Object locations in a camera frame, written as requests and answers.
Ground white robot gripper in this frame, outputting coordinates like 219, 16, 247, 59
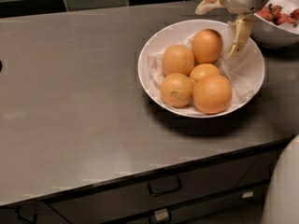
195, 0, 269, 58

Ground white paper bowl liner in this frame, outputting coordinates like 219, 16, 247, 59
147, 31, 256, 116

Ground white bowl with strawberries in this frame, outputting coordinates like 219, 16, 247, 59
251, 0, 299, 49

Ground small middle orange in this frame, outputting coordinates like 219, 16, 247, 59
189, 63, 221, 82

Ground white bowl with oranges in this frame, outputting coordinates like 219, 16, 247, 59
137, 19, 266, 119

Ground front right large orange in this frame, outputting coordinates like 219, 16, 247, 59
192, 75, 233, 114

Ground red strawberries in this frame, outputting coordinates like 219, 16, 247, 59
257, 4, 299, 27

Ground dark right drawer front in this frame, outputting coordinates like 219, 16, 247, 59
236, 150, 277, 188

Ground dark drawer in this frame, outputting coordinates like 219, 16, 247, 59
50, 156, 258, 224
236, 150, 277, 188
0, 202, 71, 224
122, 180, 269, 224

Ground dark lower drawer front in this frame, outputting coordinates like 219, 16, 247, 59
122, 180, 269, 224

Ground dark upper drawer front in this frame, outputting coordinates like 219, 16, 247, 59
50, 156, 258, 224

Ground dark left drawer front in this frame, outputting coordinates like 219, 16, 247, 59
0, 202, 71, 224

